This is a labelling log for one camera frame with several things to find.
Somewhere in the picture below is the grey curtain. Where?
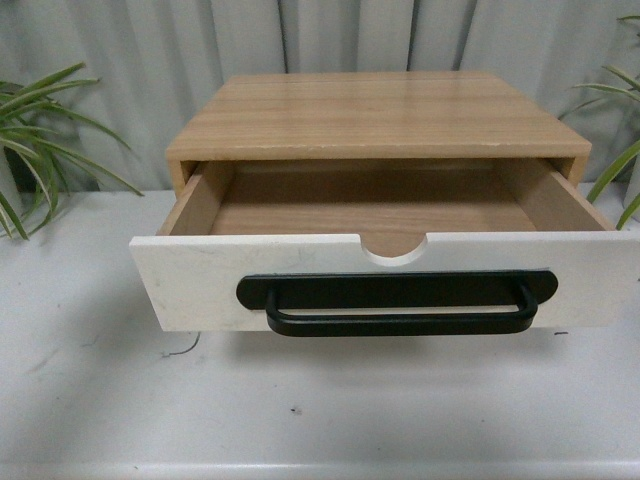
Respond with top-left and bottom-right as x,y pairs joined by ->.
1,1 -> 639,190

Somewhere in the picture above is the wooden drawer cabinet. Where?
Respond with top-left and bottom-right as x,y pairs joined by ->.
166,71 -> 591,193

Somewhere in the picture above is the white top drawer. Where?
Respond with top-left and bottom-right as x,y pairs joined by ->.
130,159 -> 639,337

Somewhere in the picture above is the green spider plant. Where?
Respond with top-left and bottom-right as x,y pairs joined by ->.
560,11 -> 639,230
1,62 -> 142,241

